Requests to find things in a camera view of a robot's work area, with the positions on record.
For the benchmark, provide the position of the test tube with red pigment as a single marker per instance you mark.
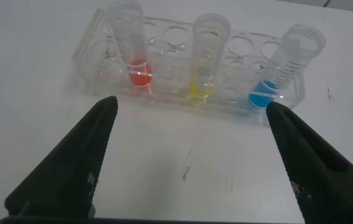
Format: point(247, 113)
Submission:
point(140, 74)

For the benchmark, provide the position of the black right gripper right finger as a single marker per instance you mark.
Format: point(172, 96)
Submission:
point(325, 174)

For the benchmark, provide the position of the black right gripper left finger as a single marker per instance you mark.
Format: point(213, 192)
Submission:
point(71, 168)

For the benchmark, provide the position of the clear acrylic test tube rack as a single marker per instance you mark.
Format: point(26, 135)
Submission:
point(170, 62)

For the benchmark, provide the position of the test tube with yellow pigment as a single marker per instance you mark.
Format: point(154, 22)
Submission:
point(202, 87)

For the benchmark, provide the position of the test tube with blue pigment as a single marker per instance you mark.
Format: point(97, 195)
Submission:
point(262, 95)

